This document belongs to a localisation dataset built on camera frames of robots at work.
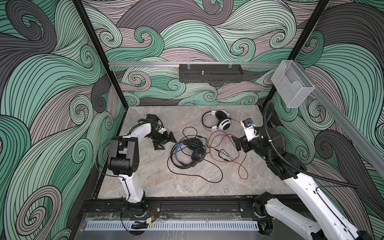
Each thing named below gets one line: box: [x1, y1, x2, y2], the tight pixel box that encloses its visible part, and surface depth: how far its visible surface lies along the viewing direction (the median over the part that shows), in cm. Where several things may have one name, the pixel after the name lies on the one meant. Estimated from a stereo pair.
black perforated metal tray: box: [179, 63, 244, 83], surface depth 97 cm
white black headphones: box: [201, 109, 231, 131], surface depth 106 cm
